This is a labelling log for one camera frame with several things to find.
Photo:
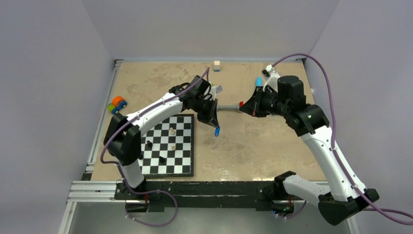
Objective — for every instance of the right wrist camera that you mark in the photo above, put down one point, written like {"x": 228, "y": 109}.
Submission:
{"x": 271, "y": 77}

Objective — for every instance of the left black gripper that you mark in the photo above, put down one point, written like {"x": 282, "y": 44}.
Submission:
{"x": 207, "y": 117}

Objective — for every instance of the black base frame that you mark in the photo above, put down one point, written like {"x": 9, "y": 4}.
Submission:
{"x": 258, "y": 195}

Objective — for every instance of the grey red toy bolt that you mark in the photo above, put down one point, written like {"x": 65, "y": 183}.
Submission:
{"x": 231, "y": 108}

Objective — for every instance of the white blue small cube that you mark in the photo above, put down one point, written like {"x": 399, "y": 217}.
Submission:
{"x": 216, "y": 66}

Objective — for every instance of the orange blue toy car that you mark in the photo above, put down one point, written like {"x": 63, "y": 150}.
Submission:
{"x": 118, "y": 103}

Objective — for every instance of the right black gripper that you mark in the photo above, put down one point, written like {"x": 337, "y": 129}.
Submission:
{"x": 253, "y": 106}

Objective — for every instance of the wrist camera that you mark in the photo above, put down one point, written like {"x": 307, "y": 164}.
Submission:
{"x": 215, "y": 89}
{"x": 271, "y": 77}

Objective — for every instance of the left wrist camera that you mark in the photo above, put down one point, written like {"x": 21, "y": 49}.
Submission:
{"x": 215, "y": 89}

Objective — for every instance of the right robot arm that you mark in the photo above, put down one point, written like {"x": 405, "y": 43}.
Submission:
{"x": 345, "y": 195}

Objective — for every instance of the black white chessboard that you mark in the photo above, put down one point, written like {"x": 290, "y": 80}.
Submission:
{"x": 179, "y": 162}

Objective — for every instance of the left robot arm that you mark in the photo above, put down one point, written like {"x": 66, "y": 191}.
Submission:
{"x": 124, "y": 133}

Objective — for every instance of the light blue cylinder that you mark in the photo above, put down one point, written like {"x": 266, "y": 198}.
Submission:
{"x": 258, "y": 81}

